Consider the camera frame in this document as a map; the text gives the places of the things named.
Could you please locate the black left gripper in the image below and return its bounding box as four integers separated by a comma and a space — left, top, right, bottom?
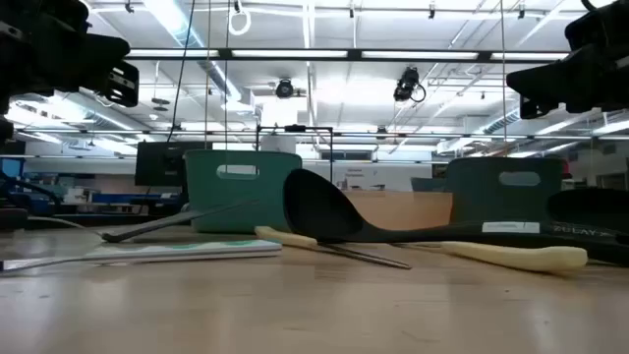
0, 0, 141, 108

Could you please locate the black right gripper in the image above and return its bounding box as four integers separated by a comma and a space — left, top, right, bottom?
505, 0, 629, 119

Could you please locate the black ladle with white label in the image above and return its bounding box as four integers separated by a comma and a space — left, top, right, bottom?
282, 167, 629, 266

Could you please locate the black monitor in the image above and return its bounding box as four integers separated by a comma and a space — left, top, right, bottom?
135, 141, 212, 188

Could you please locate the blue-grey plastic bin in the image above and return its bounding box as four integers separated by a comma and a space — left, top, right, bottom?
444, 156, 566, 225

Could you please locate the teal plastic bin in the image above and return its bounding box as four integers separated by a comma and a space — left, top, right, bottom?
184, 148, 304, 235

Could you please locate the orange plastic bin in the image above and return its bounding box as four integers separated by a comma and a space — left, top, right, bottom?
338, 190, 453, 232

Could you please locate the black hanging cable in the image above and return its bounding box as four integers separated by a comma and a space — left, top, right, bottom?
166, 0, 197, 144

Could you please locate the black ceiling-mounted camera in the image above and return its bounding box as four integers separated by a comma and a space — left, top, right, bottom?
392, 66, 428, 104

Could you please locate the white cable loop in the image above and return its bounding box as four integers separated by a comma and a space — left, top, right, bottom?
227, 8, 253, 37

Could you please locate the cream-handled table knife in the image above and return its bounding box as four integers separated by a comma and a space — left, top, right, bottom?
439, 240, 590, 273
254, 225, 413, 270

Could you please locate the round black overhead camera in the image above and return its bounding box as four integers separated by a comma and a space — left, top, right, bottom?
274, 77, 295, 99

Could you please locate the black overhead frame crossbar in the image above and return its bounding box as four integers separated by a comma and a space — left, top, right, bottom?
125, 47, 571, 63

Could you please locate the teal-patterned handle table knife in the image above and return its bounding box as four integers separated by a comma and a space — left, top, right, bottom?
0, 239, 284, 274

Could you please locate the thin black stand frame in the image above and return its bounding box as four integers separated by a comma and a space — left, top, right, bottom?
255, 124, 334, 184

